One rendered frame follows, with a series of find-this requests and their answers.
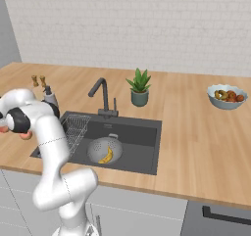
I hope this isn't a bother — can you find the dark grey sink basin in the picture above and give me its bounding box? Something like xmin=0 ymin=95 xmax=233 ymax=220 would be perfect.
xmin=29 ymin=111 xmax=163 ymax=176

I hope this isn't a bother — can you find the black dishwasher handle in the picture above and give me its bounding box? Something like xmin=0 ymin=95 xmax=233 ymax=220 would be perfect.
xmin=201 ymin=205 xmax=251 ymax=227

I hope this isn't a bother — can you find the yellow-green fruit in bowl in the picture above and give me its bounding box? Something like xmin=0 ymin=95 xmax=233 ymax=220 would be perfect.
xmin=214 ymin=89 xmax=229 ymax=101

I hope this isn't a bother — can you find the light grey cupboard front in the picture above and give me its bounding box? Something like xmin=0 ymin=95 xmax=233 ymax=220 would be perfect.
xmin=85 ymin=184 xmax=189 ymax=236

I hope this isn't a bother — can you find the yellow banana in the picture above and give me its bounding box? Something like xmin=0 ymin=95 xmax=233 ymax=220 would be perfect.
xmin=97 ymin=146 xmax=114 ymax=165

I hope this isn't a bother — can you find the metal cupboard handle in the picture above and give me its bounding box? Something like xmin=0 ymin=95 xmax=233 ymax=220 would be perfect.
xmin=94 ymin=214 xmax=102 ymax=236

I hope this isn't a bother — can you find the green plant in grey pot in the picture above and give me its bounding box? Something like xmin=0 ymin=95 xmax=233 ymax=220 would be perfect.
xmin=125 ymin=68 xmax=152 ymax=108

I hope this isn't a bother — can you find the grey soap dispenser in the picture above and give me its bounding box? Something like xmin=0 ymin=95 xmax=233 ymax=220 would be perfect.
xmin=42 ymin=85 xmax=61 ymax=118

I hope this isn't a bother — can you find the dark grey sink faucet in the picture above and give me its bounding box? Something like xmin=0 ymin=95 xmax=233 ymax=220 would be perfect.
xmin=87 ymin=77 xmax=120 ymax=119

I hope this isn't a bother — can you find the dark grey dishwasher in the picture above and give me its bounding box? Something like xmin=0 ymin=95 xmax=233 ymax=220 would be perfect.
xmin=179 ymin=199 xmax=251 ymax=236

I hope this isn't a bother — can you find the light grey cupboard door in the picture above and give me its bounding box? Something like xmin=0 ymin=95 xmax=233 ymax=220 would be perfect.
xmin=0 ymin=169 xmax=62 ymax=236

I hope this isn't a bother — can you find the pale blue fruit bowl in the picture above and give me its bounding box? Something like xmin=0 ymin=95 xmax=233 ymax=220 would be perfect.
xmin=207 ymin=84 xmax=249 ymax=111

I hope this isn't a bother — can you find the grey metal colander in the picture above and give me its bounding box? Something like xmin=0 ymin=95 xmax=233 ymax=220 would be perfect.
xmin=86 ymin=133 xmax=125 ymax=165

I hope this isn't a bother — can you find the wire dish rack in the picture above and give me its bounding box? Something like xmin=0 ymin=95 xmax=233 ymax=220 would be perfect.
xmin=60 ymin=114 xmax=92 ymax=156

